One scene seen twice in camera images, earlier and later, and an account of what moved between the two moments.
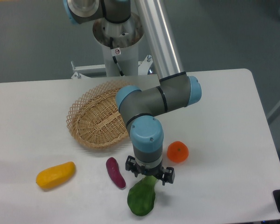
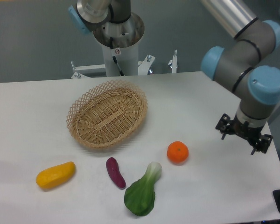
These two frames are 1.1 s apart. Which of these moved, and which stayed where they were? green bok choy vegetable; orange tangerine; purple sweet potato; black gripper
Moved: black gripper
Stayed: green bok choy vegetable; orange tangerine; purple sweet potato
